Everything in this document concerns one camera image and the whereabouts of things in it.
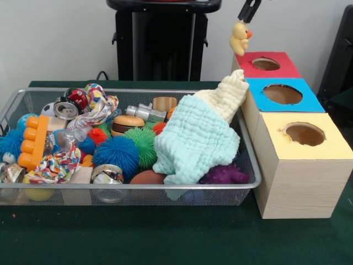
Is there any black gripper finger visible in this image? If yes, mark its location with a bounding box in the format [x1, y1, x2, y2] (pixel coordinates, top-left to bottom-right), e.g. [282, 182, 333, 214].
[237, 0, 252, 20]
[244, 0, 261, 24]

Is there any mint green muslin cloth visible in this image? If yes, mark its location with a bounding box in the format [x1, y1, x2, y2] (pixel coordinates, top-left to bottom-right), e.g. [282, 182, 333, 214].
[152, 96, 240, 201]

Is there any green spiky puffer ball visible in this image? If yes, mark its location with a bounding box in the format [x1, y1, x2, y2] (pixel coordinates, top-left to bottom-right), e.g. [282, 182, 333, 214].
[123, 126, 158, 169]

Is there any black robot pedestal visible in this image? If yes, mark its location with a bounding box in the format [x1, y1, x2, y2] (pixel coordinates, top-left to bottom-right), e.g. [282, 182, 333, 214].
[106, 0, 223, 82]

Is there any blue puffer ball with eyes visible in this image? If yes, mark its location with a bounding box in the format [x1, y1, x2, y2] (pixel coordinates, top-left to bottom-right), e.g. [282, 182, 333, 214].
[92, 135, 141, 180]

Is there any silver wire mesh bin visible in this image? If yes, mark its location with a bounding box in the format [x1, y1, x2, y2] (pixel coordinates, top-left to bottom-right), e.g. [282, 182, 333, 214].
[0, 87, 262, 206]

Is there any orange pegged toy block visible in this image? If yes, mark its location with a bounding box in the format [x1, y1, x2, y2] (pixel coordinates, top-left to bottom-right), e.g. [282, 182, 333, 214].
[17, 114, 50, 172]

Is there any silver toy robot figure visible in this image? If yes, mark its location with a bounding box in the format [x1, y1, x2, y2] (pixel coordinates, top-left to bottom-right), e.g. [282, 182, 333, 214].
[125, 103, 168, 122]

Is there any wooden three-hole sorting box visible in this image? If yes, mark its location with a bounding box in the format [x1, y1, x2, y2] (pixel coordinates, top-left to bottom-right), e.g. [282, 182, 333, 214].
[228, 51, 353, 220]

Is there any toy burger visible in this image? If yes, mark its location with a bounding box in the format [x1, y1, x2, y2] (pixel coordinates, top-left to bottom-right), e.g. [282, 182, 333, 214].
[111, 115, 146, 138]

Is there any yellow plush duck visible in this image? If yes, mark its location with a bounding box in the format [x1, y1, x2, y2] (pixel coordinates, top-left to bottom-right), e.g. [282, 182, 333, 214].
[229, 21, 254, 56]

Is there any dark green table cloth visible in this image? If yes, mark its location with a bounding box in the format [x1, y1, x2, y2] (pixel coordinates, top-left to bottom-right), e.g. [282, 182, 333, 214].
[0, 79, 353, 265]
[318, 88, 353, 133]

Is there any purple knobbly rubber ball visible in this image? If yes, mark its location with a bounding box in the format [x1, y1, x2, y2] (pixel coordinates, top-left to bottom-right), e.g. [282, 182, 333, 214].
[199, 162, 250, 185]

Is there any colourful crumpled cloth ball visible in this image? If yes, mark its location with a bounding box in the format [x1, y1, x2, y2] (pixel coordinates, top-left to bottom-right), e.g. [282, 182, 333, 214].
[66, 83, 120, 130]
[24, 142, 82, 184]

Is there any black chair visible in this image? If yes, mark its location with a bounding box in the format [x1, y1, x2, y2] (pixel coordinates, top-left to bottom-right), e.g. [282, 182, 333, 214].
[317, 4, 353, 96]

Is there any cream muslin cloth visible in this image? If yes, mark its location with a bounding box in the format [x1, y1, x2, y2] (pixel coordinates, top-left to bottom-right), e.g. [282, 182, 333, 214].
[192, 68, 250, 124]

